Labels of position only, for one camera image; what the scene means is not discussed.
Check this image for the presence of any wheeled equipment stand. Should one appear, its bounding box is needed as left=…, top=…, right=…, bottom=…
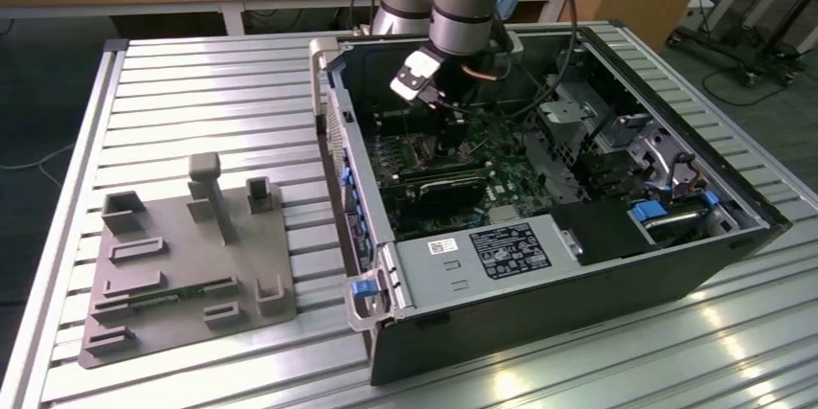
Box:
left=663, top=0, right=818, bottom=89

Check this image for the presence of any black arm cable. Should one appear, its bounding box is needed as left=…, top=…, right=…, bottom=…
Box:
left=437, top=0, right=580, bottom=118

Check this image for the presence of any black open PC case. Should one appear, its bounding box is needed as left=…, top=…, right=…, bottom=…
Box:
left=307, top=20, right=795, bottom=389

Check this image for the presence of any green motherboard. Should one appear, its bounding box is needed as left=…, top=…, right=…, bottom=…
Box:
left=356, top=104, right=557, bottom=243

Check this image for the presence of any blue disk carrier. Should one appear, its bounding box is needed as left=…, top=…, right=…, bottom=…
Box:
left=627, top=201, right=670, bottom=229

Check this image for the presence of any blue case latch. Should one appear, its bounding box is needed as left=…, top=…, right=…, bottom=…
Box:
left=349, top=280, right=379, bottom=303

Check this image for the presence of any metal socket cover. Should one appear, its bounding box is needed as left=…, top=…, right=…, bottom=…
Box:
left=411, top=138, right=481, bottom=166

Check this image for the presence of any black graphics card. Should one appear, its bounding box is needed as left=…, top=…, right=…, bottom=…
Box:
left=399, top=174, right=491, bottom=233

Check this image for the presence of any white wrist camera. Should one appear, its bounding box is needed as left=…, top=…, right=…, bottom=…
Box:
left=389, top=48, right=443, bottom=100

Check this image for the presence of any black plastic duct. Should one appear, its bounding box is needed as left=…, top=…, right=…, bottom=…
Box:
left=549, top=198, right=660, bottom=267

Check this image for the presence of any green RAM stick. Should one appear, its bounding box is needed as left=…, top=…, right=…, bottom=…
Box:
left=130, top=285, right=209, bottom=307

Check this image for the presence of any silver power supply unit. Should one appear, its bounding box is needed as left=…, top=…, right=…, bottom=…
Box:
left=389, top=215, right=587, bottom=312

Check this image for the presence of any grey parts rack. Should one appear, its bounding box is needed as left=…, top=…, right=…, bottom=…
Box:
left=76, top=152, right=300, bottom=371

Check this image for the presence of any CPU socket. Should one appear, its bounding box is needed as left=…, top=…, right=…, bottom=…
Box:
left=408, top=130, right=477, bottom=171

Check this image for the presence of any metal drive cage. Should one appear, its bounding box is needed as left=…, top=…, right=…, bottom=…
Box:
left=520, top=44, right=652, bottom=204

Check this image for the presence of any coloured wire bundle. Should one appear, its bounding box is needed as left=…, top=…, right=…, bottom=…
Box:
left=663, top=152, right=706, bottom=199

